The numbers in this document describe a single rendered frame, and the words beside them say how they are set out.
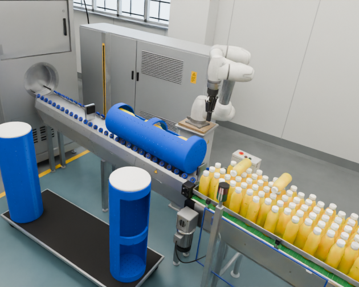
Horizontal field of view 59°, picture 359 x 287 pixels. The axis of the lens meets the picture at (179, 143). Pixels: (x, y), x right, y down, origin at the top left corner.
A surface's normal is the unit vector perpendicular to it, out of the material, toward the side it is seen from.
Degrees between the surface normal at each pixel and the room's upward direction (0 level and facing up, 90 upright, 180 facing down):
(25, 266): 0
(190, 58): 90
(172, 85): 90
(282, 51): 90
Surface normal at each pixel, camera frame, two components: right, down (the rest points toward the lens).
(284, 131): -0.53, 0.37
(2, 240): 0.10, -0.87
